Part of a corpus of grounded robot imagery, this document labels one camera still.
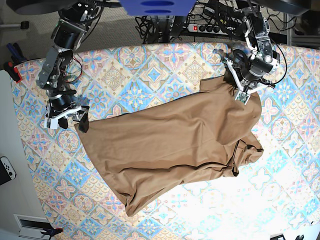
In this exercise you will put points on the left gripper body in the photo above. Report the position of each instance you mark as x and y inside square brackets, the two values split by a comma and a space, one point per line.
[245, 85]

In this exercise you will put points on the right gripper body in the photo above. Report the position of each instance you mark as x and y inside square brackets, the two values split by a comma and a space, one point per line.
[75, 112]

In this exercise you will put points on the brown t-shirt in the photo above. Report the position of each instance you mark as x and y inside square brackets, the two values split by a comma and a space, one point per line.
[199, 137]

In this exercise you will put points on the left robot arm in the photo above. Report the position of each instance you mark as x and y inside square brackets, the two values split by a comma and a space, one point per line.
[248, 71]

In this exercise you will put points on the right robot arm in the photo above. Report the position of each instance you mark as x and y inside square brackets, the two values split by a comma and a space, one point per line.
[73, 24]

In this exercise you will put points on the white power strip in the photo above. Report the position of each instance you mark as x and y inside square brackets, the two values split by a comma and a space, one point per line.
[204, 28]

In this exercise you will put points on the white game controller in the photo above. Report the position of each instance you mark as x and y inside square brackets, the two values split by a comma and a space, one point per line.
[8, 167]

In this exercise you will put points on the red black table clamp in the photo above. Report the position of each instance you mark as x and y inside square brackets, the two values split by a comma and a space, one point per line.
[12, 71]

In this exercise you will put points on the orange black bottom clamp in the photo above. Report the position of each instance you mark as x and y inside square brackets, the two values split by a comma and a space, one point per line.
[51, 232]

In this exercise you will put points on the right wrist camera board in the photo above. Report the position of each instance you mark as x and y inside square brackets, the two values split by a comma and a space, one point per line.
[51, 123]

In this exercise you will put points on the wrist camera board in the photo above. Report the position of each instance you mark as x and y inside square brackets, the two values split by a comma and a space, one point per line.
[51, 123]
[243, 97]

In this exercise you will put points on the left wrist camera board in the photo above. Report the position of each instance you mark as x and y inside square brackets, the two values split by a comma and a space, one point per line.
[243, 97]

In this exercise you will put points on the blue handled clamp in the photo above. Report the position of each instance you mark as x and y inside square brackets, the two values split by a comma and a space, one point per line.
[16, 53]

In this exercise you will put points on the white wall vent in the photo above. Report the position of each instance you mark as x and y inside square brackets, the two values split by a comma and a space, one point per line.
[30, 227]

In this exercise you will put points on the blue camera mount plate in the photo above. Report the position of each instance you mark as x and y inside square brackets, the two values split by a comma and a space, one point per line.
[157, 7]

